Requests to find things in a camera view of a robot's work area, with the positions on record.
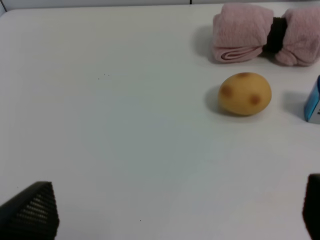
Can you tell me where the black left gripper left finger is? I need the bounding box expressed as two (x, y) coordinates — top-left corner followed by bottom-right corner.
(0, 181), (60, 240)

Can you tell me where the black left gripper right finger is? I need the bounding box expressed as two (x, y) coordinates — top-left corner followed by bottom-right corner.
(302, 173), (320, 240)

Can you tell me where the pink towel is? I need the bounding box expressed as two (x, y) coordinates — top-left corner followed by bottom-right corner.
(212, 3), (320, 66)

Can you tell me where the blue green toothpaste box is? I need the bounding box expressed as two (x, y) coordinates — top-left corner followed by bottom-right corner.
(303, 76), (320, 124)

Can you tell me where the yellow toy potato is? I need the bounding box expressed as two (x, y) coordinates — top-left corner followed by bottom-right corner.
(217, 72), (272, 116)

